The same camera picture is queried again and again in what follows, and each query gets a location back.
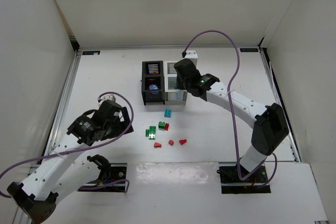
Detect white slotted container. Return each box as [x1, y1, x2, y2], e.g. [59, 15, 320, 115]
[163, 61, 187, 105]

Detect dark green small lego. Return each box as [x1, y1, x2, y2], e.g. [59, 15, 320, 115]
[158, 121, 166, 130]

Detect right aluminium frame rail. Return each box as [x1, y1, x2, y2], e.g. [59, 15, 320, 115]
[259, 47, 302, 162]

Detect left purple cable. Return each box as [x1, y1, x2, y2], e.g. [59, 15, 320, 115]
[0, 92, 134, 198]

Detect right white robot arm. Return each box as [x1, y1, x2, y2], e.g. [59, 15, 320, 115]
[174, 58, 289, 180]

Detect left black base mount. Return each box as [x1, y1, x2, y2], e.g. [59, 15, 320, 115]
[78, 163, 128, 193]

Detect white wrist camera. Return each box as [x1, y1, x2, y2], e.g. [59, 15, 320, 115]
[97, 93, 116, 103]
[182, 50, 198, 66]

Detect purple cable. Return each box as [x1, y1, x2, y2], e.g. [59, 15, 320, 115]
[181, 30, 278, 187]
[0, 92, 134, 198]

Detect left aluminium frame rail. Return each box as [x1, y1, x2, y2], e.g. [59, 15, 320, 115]
[42, 50, 81, 156]

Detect purple lotus flower lego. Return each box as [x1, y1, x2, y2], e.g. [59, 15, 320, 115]
[149, 84, 159, 90]

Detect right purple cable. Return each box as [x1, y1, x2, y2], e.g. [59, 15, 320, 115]
[181, 30, 278, 187]

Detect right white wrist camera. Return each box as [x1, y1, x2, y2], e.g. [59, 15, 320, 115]
[182, 50, 198, 66]

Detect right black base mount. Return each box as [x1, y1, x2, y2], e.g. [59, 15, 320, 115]
[217, 165, 271, 195]

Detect green plate lego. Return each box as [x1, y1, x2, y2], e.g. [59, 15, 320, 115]
[148, 126, 156, 140]

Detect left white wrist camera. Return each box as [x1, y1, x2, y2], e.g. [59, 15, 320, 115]
[97, 93, 116, 103]

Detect blue square lego stud-up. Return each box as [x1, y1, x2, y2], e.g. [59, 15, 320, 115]
[164, 109, 172, 118]

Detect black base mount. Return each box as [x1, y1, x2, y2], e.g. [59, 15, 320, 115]
[78, 163, 128, 193]
[217, 165, 271, 195]

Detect red curved lego left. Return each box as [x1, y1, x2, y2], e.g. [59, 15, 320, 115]
[154, 142, 162, 148]

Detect black slotted container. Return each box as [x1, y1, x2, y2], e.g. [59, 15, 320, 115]
[141, 61, 165, 105]

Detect red curved lego right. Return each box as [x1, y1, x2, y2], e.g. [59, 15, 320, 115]
[179, 139, 187, 145]

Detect aluminium frame rail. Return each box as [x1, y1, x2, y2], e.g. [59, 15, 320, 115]
[42, 50, 81, 156]
[259, 47, 302, 162]

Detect right blue label sticker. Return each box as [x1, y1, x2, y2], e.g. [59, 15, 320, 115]
[240, 48, 259, 52]

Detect red curved lego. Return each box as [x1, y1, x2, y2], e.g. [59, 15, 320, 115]
[179, 139, 187, 145]
[154, 142, 162, 148]

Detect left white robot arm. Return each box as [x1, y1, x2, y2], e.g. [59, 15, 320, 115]
[7, 100, 133, 223]

